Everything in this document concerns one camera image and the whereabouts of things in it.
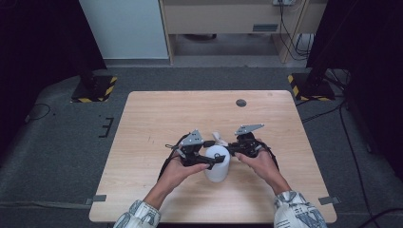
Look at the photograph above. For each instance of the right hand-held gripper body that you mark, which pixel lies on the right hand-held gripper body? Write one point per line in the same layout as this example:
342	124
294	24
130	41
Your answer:
248	145

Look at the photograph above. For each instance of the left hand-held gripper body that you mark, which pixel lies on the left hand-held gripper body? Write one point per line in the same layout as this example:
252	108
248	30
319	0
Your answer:
190	148

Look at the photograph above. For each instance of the paper ball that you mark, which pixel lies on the paper ball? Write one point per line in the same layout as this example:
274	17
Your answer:
219	138

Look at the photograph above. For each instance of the white cylindrical bin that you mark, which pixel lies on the white cylindrical bin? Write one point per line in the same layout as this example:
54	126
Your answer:
218	172

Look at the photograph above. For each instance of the person's right hand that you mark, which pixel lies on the person's right hand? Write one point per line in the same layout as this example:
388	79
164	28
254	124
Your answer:
264	166

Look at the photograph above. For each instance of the person's left hand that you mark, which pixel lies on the person's left hand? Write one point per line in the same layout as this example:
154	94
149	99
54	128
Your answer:
174	175

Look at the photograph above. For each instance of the black stand base striped edge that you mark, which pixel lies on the black stand base striped edge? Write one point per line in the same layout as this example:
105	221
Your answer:
312	88
95	90

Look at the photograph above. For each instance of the grey tape strip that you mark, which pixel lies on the grey tape strip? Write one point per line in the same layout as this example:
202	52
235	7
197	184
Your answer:
329	200
96	199

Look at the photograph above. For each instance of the light wooden desk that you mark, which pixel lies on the light wooden desk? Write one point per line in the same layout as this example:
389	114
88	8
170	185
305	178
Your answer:
221	19

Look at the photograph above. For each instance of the white cabinet panel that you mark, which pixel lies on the white cabinet panel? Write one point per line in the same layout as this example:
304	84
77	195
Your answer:
126	28

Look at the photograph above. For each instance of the white power strip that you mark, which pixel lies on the white power strip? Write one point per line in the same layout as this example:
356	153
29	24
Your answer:
284	2

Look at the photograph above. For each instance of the dark curtain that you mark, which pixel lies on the dark curtain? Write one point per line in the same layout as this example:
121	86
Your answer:
367	47
38	47

